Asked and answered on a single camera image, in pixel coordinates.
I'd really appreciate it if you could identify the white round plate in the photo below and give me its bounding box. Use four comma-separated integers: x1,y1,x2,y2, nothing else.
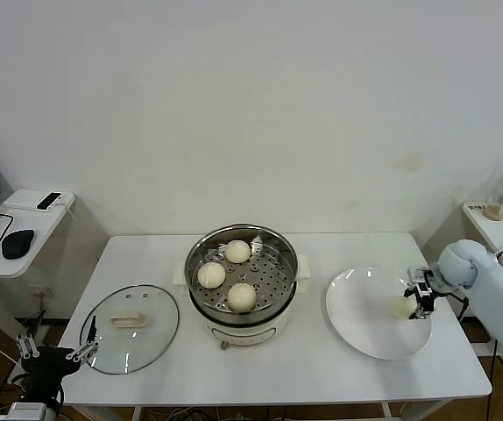
325,267,433,361

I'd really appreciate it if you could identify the glass lid with cream handle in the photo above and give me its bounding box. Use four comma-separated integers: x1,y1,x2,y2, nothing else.
79,284,181,376

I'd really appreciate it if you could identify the flat white box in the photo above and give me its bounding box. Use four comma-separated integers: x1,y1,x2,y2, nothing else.
4,191,67,213

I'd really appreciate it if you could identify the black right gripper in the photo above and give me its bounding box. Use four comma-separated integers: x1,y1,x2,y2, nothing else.
403,265,442,320

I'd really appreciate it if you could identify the black and white handheld device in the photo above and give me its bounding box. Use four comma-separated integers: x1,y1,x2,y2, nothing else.
36,191,63,212

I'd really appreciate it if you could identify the stainless steel steamer basket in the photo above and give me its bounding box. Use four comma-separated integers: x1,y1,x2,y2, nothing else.
184,224,300,324

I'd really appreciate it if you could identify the black computer mouse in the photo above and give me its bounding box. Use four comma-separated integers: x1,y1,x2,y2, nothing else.
0,228,35,260

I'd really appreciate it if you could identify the white side table with cup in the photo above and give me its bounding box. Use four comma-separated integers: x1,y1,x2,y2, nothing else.
460,202,503,382

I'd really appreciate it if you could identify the cream electric cooking pot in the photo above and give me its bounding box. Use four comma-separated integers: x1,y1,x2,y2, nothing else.
172,253,313,352

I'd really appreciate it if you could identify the white side table with laptop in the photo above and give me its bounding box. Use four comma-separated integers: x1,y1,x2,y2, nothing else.
0,189,77,387

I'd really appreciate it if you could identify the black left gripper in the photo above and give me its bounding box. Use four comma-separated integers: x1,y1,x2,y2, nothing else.
17,309,102,389

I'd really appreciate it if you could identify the white steamed baozi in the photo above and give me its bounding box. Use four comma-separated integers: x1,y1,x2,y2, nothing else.
196,261,227,289
389,296,415,320
227,282,257,312
224,239,252,264

